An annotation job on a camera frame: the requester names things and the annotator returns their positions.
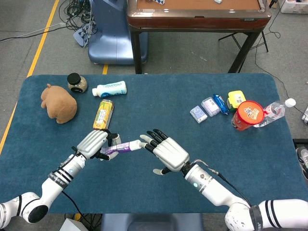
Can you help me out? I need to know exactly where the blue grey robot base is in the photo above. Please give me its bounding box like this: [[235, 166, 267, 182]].
[[100, 213, 205, 231]]

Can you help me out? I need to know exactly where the blue snack packet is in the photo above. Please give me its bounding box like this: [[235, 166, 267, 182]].
[[213, 93, 229, 116]]

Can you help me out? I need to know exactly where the white floor cable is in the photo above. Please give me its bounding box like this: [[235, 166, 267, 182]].
[[0, 21, 68, 44]]

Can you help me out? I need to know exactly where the yellow label tea bottle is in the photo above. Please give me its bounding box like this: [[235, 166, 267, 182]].
[[92, 99, 115, 132]]

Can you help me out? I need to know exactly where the black floor cable bundle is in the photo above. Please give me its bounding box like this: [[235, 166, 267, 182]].
[[59, 0, 98, 32]]

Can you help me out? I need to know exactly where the white storage crate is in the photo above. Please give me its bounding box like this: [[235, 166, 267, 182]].
[[280, 0, 308, 14]]

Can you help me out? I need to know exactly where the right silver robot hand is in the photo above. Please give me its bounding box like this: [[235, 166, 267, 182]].
[[140, 128, 190, 176]]

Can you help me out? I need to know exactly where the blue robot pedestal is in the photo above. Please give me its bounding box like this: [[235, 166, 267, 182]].
[[87, 0, 149, 65]]

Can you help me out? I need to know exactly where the grey power strip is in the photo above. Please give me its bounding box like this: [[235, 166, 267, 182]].
[[73, 24, 97, 48]]

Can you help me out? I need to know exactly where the red instant noodle cup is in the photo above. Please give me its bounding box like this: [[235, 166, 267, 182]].
[[231, 100, 265, 131]]

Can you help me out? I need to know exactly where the blue table mat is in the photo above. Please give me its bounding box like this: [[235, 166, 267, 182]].
[[0, 73, 307, 215]]

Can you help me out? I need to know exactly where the yellow lid green box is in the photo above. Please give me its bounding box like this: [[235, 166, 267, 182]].
[[226, 90, 247, 113]]

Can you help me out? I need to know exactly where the white box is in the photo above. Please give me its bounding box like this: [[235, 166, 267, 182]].
[[59, 218, 82, 231]]

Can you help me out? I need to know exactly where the clear water bottle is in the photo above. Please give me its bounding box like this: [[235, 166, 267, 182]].
[[253, 98, 296, 129]]

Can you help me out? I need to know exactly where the glass jar black lid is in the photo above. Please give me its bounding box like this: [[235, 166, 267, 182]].
[[66, 73, 88, 94]]

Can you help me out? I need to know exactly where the brown mahjong table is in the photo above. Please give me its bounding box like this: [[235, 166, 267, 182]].
[[127, 0, 272, 74]]

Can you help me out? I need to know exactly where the grey sneaker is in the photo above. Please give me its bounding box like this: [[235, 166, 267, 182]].
[[295, 146, 308, 181]]

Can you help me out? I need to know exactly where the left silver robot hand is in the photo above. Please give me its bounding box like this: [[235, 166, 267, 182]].
[[77, 129, 121, 161]]

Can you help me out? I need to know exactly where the clear purple tissue pack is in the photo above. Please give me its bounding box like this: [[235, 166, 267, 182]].
[[201, 96, 221, 117]]

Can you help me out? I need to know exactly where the white blue plastic bottle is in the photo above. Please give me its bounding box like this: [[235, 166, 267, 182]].
[[92, 80, 128, 98]]

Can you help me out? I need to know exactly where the white tissue pack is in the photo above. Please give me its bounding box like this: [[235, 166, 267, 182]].
[[189, 105, 208, 124]]

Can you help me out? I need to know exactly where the purple white tube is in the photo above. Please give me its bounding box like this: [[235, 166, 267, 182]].
[[100, 139, 148, 156]]

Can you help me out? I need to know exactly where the brown plush toy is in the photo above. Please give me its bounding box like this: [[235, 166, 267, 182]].
[[40, 83, 78, 125]]

